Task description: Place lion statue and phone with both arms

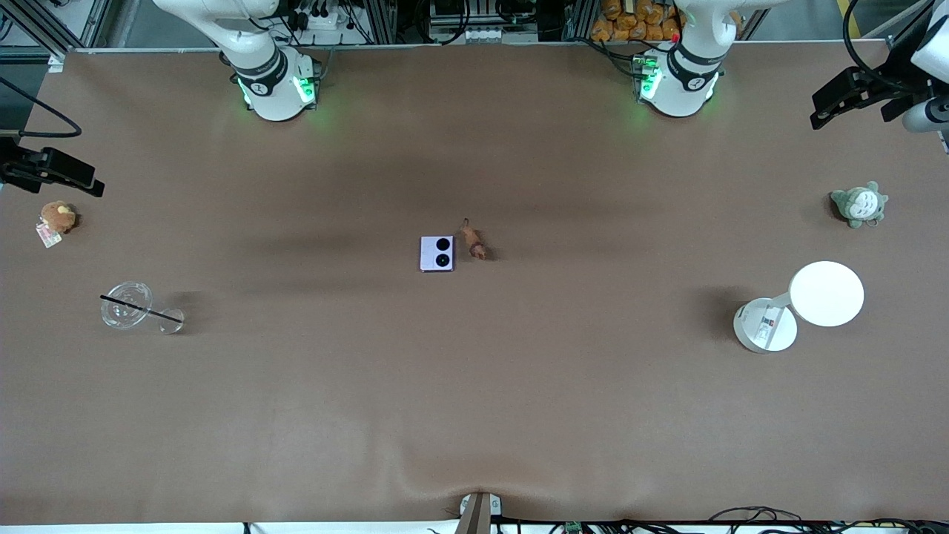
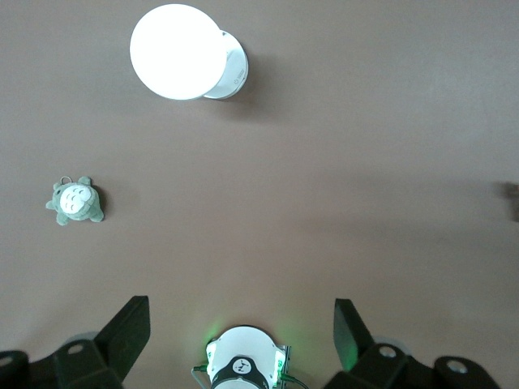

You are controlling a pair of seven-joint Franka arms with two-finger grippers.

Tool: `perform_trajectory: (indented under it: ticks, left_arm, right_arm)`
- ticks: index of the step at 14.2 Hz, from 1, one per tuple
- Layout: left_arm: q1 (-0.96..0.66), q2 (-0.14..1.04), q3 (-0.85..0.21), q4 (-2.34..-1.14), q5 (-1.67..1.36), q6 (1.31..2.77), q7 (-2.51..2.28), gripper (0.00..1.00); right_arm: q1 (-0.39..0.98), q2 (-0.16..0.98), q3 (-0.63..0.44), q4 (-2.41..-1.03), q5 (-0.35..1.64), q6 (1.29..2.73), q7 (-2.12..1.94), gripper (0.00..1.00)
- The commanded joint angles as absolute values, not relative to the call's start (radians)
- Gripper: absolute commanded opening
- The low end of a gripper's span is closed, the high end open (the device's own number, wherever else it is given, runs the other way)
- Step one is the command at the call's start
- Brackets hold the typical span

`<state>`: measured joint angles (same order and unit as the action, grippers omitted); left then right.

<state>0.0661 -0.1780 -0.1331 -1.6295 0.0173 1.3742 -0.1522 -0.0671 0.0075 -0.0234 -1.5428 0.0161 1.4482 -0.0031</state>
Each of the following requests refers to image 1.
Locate black drinking straw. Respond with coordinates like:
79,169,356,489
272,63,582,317
100,295,184,324

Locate aluminium frame bar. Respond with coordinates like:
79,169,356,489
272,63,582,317
886,0,936,56
368,0,397,45
0,0,69,60

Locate grey totoro plush toy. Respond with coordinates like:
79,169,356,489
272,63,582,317
829,181,889,229

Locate brown plush toy with tag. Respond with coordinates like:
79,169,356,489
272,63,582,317
36,200,79,249

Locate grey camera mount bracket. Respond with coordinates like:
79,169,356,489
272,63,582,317
458,492,503,534

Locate brown lion statue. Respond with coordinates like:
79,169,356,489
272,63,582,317
460,217,489,262

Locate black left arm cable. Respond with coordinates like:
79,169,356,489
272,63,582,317
843,0,914,96

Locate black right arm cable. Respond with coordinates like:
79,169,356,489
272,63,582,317
0,76,83,140

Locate white power strip with plugs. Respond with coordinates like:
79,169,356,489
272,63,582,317
285,0,355,32

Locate white round desk lamp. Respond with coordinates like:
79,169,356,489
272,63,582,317
733,260,865,354

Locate lilac flip phone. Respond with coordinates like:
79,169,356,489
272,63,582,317
420,235,455,273

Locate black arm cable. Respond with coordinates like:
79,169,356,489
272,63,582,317
0,76,83,140
843,0,914,96

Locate clear plastic cup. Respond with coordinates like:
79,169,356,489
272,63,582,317
101,281,185,335

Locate pile of orange plush toys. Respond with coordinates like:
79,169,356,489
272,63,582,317
591,0,681,43

